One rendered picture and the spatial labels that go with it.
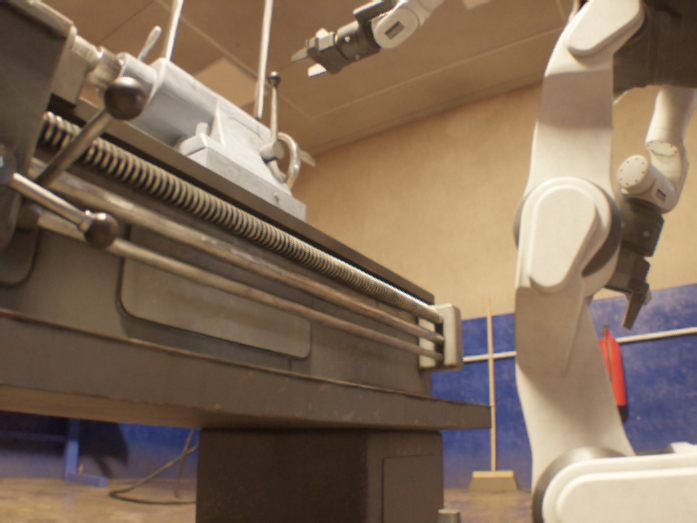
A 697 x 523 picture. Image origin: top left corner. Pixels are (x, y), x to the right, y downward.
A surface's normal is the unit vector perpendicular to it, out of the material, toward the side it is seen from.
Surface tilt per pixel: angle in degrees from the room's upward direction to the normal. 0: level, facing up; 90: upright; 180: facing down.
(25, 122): 90
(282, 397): 90
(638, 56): 136
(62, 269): 90
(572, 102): 115
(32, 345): 90
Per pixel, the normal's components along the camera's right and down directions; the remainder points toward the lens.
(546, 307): -0.51, 0.12
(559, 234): -0.41, -0.30
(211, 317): 0.83, -0.18
